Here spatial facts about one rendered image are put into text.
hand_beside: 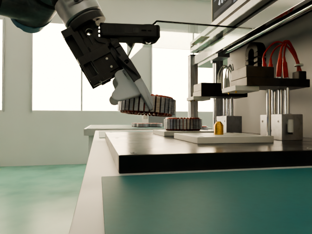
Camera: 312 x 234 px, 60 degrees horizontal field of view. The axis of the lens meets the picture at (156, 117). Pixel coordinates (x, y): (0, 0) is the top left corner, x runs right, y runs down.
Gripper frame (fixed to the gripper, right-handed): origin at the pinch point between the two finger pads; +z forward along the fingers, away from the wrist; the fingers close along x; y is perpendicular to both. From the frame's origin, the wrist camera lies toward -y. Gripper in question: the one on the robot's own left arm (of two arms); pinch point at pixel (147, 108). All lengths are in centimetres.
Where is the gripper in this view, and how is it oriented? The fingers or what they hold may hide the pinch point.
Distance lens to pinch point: 52.9
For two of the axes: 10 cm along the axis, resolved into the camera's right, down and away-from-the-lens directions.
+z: 4.9, 8.7, 0.9
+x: 2.1, -0.1, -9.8
